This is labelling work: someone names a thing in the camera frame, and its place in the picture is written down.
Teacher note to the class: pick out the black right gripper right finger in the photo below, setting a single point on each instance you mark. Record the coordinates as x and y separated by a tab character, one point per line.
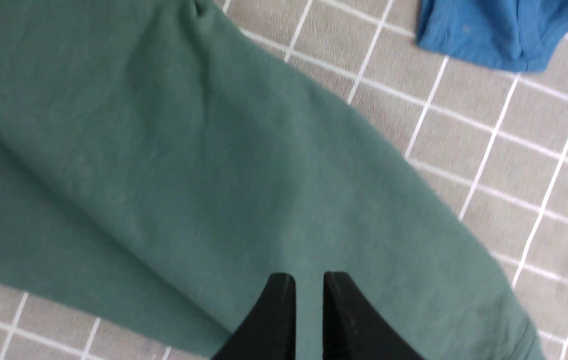
353	329

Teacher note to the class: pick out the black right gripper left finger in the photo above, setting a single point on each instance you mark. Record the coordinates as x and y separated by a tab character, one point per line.
269	330

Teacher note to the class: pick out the green long-sleeve top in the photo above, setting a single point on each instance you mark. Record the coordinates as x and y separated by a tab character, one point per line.
156	166

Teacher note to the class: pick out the grey checked tablecloth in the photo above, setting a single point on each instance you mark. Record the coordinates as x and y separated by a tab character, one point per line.
493	145

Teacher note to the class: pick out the blue t-shirt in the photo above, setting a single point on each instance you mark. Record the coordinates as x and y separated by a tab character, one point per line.
518	36

